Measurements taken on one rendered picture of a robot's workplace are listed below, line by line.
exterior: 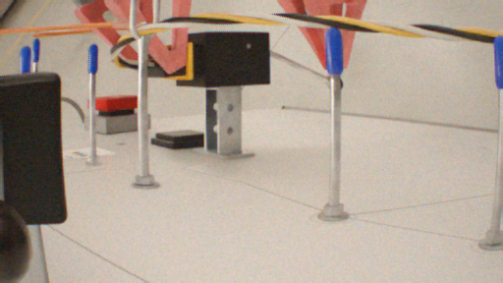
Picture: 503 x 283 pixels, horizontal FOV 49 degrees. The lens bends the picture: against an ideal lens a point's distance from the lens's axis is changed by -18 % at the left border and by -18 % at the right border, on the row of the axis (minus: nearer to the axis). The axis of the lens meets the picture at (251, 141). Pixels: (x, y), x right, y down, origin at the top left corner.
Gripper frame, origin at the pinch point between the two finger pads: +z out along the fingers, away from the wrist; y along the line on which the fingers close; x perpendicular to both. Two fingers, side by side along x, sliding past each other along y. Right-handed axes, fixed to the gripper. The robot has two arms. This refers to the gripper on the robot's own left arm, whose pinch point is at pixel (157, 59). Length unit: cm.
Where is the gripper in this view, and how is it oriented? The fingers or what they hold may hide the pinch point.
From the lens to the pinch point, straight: 46.2
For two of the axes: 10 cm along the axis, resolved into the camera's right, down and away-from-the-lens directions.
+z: 3.5, 8.6, 3.7
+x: 7.4, -4.9, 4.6
